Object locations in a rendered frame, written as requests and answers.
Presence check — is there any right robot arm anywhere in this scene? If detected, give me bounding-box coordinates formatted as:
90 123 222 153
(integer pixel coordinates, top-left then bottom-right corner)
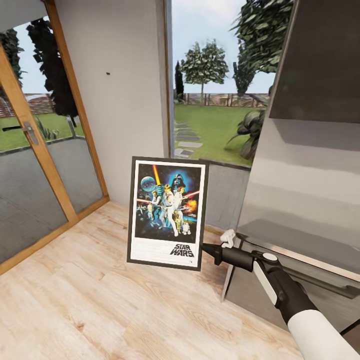
199 229 360 360

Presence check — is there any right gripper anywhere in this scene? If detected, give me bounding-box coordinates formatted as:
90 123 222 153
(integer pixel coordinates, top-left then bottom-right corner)
199 243 242 268

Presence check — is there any poster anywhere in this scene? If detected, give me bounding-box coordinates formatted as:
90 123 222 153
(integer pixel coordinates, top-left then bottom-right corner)
127 156 210 272

